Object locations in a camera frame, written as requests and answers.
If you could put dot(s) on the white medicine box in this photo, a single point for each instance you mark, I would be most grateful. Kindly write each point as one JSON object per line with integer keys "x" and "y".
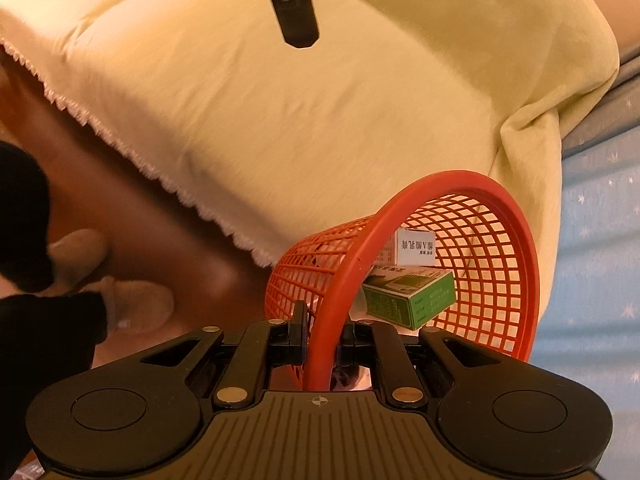
{"x": 415, "y": 247}

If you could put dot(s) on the black pants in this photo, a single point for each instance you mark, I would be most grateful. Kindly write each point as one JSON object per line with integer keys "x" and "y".
{"x": 35, "y": 340}

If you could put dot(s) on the green medicine box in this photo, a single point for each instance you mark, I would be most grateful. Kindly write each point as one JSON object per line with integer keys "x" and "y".
{"x": 410, "y": 295}

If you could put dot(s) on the grey cloth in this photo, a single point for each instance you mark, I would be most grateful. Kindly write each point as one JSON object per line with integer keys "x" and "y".
{"x": 605, "y": 105}

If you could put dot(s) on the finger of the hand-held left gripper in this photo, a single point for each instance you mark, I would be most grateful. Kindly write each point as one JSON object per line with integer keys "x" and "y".
{"x": 297, "y": 20}

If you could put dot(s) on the blue star-print sheet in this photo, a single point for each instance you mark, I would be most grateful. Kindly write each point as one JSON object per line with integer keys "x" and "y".
{"x": 595, "y": 260}

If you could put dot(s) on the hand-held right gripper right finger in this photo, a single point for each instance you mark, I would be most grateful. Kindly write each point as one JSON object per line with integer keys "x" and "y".
{"x": 352, "y": 345}

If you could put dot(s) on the red plastic mesh basket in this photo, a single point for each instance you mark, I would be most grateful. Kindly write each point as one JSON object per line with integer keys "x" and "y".
{"x": 505, "y": 240}

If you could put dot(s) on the yellow-green fleece blanket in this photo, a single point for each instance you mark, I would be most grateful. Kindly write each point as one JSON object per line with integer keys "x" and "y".
{"x": 300, "y": 110}

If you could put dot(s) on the fuzzy beige slipper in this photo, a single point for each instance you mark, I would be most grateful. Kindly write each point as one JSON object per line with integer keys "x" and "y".
{"x": 80, "y": 250}
{"x": 140, "y": 305}

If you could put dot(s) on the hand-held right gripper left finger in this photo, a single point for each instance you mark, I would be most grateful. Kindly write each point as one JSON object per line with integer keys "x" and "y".
{"x": 299, "y": 340}

